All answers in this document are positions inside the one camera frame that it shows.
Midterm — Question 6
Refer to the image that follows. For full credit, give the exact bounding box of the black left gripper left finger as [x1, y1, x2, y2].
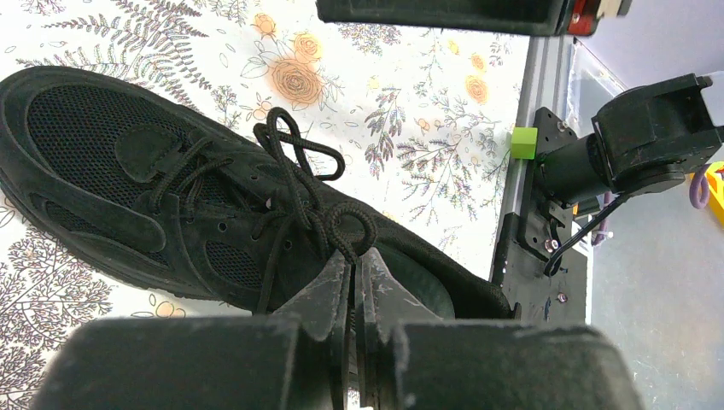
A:
[32, 254, 352, 409]

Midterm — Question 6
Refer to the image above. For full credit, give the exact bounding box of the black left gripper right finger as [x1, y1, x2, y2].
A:
[354, 249, 644, 409]

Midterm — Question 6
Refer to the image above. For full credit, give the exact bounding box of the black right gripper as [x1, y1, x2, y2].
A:
[316, 0, 633, 37]

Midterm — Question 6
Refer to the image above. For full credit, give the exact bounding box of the black shoelace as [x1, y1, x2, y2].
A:
[251, 107, 377, 314]

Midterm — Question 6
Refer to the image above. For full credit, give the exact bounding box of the black sneaker shoe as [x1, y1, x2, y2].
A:
[1, 67, 513, 319]

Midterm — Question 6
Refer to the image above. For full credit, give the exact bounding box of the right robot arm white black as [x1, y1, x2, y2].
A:
[317, 1, 723, 233]

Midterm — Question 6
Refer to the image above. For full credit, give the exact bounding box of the small green cube on base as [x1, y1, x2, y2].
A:
[510, 126, 539, 160]

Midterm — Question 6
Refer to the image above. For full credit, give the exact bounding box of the floral patterned table mat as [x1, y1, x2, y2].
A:
[1, 1, 528, 409]

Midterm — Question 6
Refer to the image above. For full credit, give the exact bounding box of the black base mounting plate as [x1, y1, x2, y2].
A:
[491, 108, 607, 325]

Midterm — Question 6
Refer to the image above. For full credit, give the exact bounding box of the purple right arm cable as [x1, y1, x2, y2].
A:
[686, 162, 714, 212]

